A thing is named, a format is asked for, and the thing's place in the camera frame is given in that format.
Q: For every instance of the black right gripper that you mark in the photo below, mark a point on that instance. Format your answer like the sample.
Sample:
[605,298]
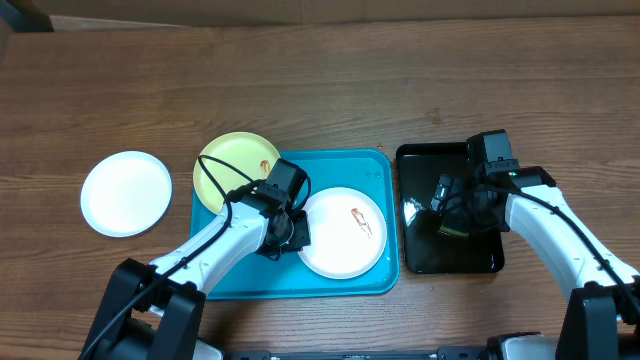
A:
[458,208]

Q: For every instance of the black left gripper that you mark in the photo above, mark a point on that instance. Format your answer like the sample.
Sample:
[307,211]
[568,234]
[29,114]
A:
[303,239]

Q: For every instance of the green and yellow sponge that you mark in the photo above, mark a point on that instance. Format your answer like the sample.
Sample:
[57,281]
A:
[455,224]

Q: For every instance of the white plate with red stain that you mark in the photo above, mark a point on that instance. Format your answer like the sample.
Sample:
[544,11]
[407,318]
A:
[348,233]

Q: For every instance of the white plate with small stains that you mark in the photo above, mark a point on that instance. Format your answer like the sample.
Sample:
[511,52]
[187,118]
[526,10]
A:
[126,194]

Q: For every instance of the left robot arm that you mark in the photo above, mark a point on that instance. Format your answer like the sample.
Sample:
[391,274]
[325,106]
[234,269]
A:
[154,311]

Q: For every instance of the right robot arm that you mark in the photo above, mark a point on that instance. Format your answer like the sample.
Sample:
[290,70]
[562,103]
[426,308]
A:
[601,290]

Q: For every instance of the black water tray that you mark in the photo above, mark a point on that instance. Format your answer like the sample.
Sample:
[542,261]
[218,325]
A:
[426,249]

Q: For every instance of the yellow-green plate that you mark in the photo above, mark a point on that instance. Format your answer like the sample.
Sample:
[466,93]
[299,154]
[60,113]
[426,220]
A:
[233,159]

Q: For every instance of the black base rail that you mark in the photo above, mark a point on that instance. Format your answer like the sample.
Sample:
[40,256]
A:
[442,353]

